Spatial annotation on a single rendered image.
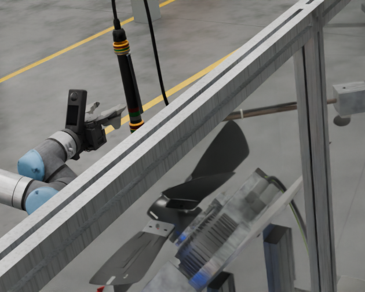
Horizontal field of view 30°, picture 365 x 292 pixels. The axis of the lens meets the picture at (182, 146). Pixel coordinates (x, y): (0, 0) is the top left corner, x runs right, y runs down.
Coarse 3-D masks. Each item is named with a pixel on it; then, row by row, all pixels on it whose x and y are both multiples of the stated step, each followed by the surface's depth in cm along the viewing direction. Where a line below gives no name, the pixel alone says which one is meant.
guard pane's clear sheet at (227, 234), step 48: (336, 48) 120; (288, 96) 104; (336, 96) 123; (240, 144) 92; (288, 144) 107; (336, 144) 126; (192, 192) 83; (240, 192) 94; (288, 192) 109; (336, 192) 130; (96, 240) 68; (144, 240) 75; (192, 240) 84; (240, 240) 96; (288, 240) 112; (336, 240) 133; (48, 288) 62; (96, 288) 69; (144, 288) 76; (192, 288) 86; (240, 288) 98; (288, 288) 114
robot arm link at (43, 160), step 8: (40, 144) 168; (48, 144) 168; (56, 144) 169; (32, 152) 165; (40, 152) 165; (48, 152) 166; (56, 152) 168; (64, 152) 170; (24, 160) 163; (32, 160) 163; (40, 160) 164; (48, 160) 165; (56, 160) 166; (64, 160) 171; (24, 168) 164; (32, 168) 162; (40, 168) 163; (48, 168) 165; (56, 168) 165; (32, 176) 164; (40, 176) 163; (48, 176) 165
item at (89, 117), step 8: (88, 120) 179; (88, 128) 179; (96, 128) 181; (72, 136) 173; (80, 136) 177; (88, 136) 179; (96, 136) 180; (104, 136) 183; (80, 144) 175; (88, 144) 180; (96, 144) 181; (80, 152) 180
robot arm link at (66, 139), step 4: (56, 132) 174; (60, 132) 173; (64, 132) 173; (52, 136) 171; (56, 136) 171; (60, 136) 171; (64, 136) 172; (68, 136) 172; (60, 140) 170; (64, 140) 171; (68, 140) 172; (72, 140) 172; (64, 144) 170; (68, 144) 171; (72, 144) 172; (68, 148) 171; (72, 148) 172; (68, 152) 172; (72, 152) 173; (68, 156) 172
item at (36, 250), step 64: (320, 0) 108; (256, 64) 90; (320, 64) 110; (192, 128) 79; (320, 128) 113; (64, 192) 65; (128, 192) 68; (320, 192) 118; (0, 256) 58; (64, 256) 61; (320, 256) 125
